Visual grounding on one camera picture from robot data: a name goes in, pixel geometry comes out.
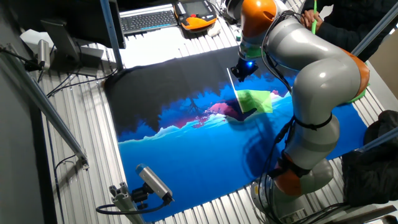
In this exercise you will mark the black jacket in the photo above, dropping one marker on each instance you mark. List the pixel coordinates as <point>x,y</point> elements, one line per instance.
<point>370,165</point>

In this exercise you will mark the silver orange robot arm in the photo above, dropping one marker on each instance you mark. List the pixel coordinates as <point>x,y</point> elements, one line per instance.
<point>323,77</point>

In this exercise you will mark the blue landscape print cloth mat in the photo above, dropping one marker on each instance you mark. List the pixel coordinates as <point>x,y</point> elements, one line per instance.
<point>192,155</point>

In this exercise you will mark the aluminium profile camera post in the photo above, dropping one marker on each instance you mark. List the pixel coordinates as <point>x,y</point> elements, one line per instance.
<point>126,202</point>

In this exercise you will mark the blue grey frame strut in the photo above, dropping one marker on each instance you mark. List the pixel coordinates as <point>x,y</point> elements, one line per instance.
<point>376,29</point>
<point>377,140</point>

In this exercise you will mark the green flag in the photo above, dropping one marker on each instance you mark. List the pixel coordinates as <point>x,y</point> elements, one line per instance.
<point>256,101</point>

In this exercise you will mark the silver cylindrical camera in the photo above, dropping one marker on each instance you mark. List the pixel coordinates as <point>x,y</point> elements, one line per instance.
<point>43,54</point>

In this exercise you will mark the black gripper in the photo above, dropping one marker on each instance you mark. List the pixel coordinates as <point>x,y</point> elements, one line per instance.
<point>246,66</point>

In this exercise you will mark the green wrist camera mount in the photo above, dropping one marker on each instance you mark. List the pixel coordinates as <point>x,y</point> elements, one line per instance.
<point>248,51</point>

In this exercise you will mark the grey diagonal frame strut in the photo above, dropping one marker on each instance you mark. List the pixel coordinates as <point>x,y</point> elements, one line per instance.
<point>46,109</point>

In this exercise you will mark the white rounded block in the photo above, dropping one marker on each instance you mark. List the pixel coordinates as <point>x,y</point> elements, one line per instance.
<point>214,30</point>

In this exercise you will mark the black silver keyboard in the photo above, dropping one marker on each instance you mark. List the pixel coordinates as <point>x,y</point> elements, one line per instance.
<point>147,20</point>

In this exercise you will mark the silver depth camera blue end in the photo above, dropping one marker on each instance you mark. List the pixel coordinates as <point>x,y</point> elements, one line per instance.
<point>154,182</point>

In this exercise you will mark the black monitor with stand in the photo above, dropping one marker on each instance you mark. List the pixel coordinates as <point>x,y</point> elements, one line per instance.
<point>77,25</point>

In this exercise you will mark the person in dark clothes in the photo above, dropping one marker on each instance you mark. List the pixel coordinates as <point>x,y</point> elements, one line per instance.
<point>357,21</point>

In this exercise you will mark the orange black teach pendant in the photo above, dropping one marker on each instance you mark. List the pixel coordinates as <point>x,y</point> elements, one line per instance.
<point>196,14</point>

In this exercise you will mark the black round haptic device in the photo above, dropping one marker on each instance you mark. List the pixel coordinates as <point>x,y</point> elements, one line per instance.
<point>231,12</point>

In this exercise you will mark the bare hand with dark sleeve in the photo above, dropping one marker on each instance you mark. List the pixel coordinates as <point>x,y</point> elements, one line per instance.
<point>308,19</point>

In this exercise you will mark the blue grey vertical frame post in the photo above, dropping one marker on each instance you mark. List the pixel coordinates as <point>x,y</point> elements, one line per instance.
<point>111,34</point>

